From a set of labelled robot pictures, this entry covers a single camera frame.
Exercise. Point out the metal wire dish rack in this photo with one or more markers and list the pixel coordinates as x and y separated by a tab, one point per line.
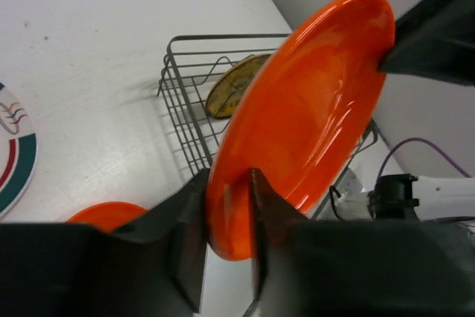
191	66

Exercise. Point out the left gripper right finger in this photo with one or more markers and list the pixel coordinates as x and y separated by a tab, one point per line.
392	264

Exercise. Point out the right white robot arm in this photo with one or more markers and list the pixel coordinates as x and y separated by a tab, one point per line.
426	194

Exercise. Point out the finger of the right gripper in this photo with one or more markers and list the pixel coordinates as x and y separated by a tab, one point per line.
435	40

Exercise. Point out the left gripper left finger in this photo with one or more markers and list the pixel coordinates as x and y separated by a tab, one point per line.
151	266

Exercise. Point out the yellow brown patterned plate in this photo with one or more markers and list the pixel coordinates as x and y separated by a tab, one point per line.
227	92

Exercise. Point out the orange plastic plate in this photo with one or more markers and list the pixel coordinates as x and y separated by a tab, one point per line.
108	216
301	117

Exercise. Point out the white green-rimmed plate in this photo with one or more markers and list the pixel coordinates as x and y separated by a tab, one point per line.
19	149

